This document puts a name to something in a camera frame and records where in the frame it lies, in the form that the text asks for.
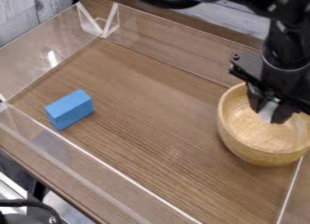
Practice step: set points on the green white dry-erase marker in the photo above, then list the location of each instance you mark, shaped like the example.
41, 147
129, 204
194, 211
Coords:
267, 111

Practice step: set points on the blue foam block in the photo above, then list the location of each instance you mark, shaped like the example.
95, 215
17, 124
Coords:
69, 109

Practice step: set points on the clear acrylic tray wall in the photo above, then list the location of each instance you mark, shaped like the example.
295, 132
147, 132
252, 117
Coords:
143, 160

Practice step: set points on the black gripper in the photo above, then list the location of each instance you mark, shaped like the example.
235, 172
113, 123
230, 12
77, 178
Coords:
287, 86

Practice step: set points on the brown wooden bowl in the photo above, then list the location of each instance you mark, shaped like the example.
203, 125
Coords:
262, 143

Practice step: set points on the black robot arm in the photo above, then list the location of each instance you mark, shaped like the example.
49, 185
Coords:
286, 46

